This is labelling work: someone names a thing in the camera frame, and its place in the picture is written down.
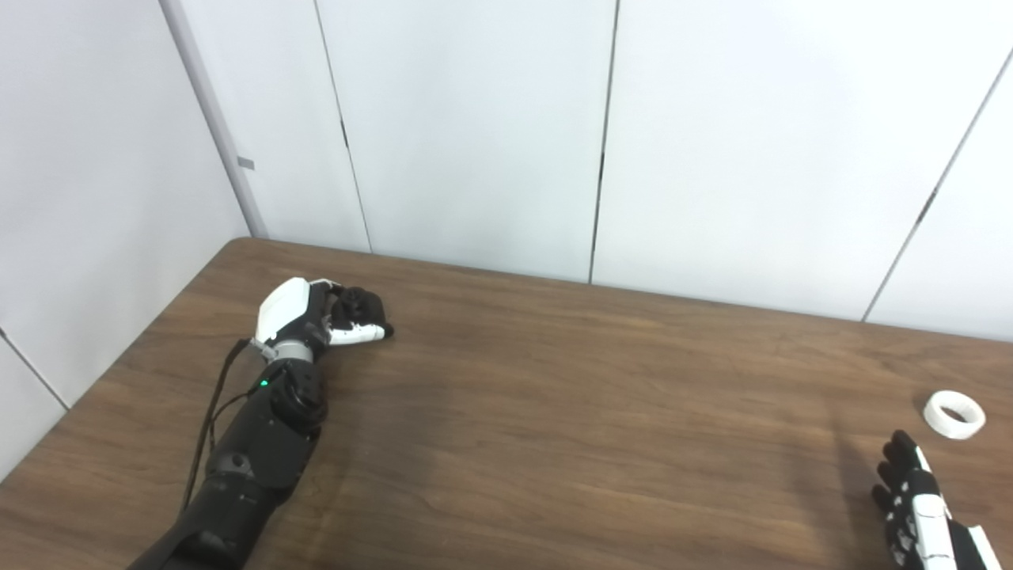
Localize grey wall corner post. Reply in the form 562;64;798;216
158;0;270;239

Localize white ring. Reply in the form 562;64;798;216
924;390;987;440

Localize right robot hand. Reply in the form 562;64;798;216
871;430;1002;570

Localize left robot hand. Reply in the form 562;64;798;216
252;277;394;353

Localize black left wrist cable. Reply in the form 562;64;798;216
180;339;256;515

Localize round black part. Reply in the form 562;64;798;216
339;287;389;330

